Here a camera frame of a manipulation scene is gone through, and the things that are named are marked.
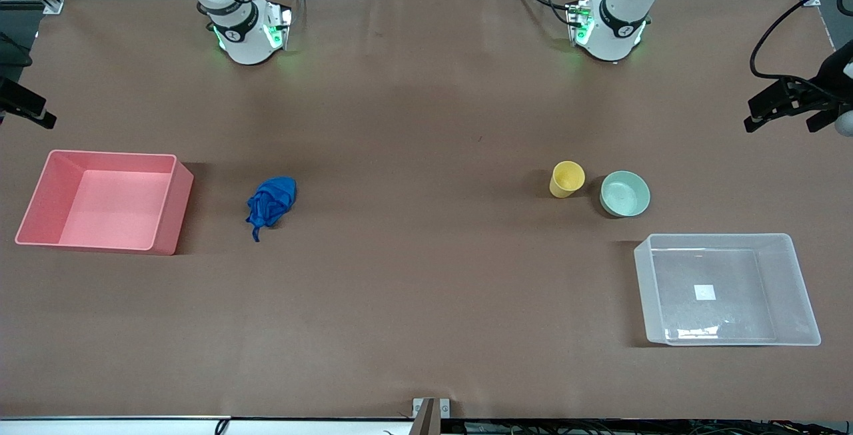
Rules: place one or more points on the mint green bowl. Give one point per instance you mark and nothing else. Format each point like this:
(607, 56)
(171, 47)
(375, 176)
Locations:
(624, 194)

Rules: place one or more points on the yellow plastic cup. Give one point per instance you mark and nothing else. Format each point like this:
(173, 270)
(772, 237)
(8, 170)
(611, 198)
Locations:
(566, 180)

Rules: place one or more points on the blue cloth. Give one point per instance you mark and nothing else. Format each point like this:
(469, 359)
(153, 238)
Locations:
(273, 198)

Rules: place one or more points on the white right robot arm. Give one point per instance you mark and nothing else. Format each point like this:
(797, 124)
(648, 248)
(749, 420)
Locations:
(246, 42)

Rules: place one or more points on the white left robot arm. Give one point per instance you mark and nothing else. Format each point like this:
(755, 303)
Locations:
(616, 35)

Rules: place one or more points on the pink plastic bin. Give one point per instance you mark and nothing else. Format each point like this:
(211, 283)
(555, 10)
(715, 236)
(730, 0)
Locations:
(110, 205)

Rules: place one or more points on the clear plastic bin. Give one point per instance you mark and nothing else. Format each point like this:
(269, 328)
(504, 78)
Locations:
(720, 288)

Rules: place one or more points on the brown table cover sheet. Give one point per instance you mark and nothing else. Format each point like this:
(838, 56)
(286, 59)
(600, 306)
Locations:
(426, 255)

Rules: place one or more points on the white table edge rail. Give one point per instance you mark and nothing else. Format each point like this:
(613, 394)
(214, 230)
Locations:
(133, 426)

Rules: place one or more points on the metal table edge bracket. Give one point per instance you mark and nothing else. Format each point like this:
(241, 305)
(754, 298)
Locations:
(430, 415)

